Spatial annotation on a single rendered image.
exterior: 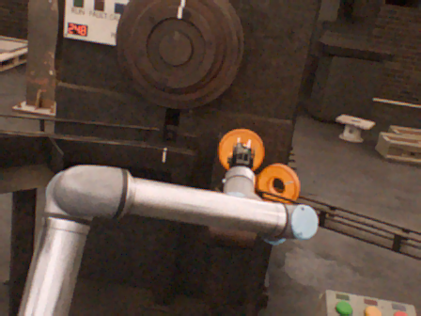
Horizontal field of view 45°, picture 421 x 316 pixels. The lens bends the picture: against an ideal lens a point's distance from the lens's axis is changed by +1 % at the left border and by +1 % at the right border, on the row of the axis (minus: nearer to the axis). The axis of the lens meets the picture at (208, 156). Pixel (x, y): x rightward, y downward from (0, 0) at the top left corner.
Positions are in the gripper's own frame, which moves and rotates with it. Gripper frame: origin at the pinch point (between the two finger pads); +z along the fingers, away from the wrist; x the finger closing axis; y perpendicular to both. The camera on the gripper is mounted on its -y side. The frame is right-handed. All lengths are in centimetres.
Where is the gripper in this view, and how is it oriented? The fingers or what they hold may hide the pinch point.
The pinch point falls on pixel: (241, 146)
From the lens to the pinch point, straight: 172.8
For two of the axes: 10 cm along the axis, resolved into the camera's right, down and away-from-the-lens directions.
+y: 1.4, -8.0, -5.8
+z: 1.1, -5.7, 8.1
